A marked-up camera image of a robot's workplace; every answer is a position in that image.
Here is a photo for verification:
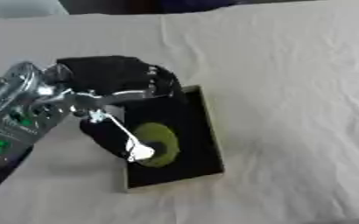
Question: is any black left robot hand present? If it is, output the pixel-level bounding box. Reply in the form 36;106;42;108
43;55;189;164

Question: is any round green toy fruit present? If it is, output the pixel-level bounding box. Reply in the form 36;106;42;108
130;122;181;169

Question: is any cardboard box with black inside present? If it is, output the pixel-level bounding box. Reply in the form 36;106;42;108
118;84;226;193

